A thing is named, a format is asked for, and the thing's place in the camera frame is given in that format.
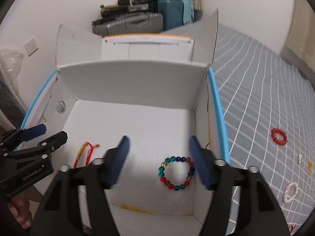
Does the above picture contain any clear plastic bag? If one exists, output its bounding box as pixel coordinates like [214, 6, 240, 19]
[1, 48, 24, 94]

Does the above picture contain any thin red cord bracelet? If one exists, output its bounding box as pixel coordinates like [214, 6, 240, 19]
[73, 141, 101, 169]

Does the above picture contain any grey suitcase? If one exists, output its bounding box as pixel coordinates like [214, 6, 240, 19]
[92, 12, 163, 37]

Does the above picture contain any blue yellow cardboard box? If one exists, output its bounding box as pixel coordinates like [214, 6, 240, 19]
[21, 11, 229, 235]

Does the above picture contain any grey checked bed sheet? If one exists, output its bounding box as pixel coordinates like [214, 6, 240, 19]
[212, 25, 314, 235]

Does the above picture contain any beige window curtain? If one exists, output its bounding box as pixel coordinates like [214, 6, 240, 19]
[286, 0, 315, 71]

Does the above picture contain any red bead bracelet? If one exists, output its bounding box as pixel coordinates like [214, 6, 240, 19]
[270, 127, 288, 146]

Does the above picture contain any pink bead bracelet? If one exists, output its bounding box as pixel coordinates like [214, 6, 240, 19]
[282, 181, 300, 204]

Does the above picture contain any teal suitcase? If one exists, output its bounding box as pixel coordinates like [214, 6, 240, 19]
[157, 0, 183, 31]

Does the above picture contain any multicolour glass bead bracelet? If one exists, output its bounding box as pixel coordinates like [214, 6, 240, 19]
[157, 155, 196, 191]

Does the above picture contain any white wall socket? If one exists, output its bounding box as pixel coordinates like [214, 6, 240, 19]
[24, 37, 39, 56]

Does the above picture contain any pile of dark gadgets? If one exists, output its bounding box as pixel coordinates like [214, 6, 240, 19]
[91, 0, 158, 26]

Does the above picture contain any person's hand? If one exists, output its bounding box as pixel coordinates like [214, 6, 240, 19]
[7, 192, 32, 229]

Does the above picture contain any teal cloth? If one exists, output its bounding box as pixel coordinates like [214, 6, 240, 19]
[182, 0, 194, 25]

